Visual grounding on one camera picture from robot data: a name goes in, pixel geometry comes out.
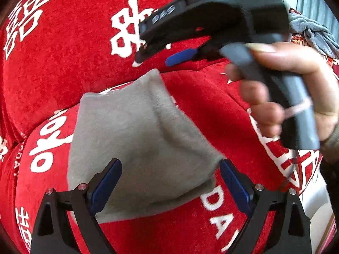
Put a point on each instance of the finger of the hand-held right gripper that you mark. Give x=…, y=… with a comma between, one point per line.
x=180, y=57
x=144, y=51

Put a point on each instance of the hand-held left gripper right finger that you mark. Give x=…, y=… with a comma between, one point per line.
x=235, y=187

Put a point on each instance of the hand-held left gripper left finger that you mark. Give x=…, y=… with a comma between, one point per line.
x=106, y=187

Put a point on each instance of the grey knit garment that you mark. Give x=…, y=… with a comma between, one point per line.
x=132, y=143

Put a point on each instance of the person's right forearm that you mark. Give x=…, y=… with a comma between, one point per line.
x=331, y=145

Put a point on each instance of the person's right hand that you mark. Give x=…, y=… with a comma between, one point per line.
x=304, y=63

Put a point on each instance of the red shiny cloth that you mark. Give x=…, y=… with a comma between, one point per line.
x=299, y=41

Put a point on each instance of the red printed sofa blanket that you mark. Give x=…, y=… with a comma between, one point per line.
x=66, y=58

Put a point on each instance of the crumpled grey cloth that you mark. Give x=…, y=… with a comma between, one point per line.
x=315, y=31

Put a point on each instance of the person's dark clothing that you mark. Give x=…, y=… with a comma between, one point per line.
x=332, y=185

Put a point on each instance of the pink rubber band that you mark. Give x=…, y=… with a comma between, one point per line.
x=294, y=109

